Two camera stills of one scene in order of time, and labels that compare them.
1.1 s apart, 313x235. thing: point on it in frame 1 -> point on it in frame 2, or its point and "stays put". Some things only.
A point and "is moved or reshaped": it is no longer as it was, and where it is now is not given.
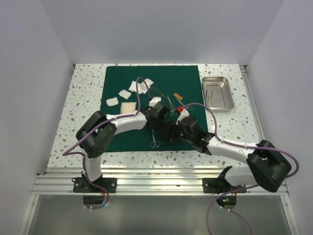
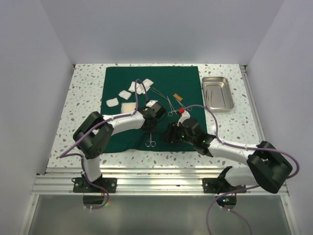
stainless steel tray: [217, 95] stays put
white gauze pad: [133, 87] stays put
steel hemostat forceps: [188, 107] stays put
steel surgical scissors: [156, 143] is moved or reshaped
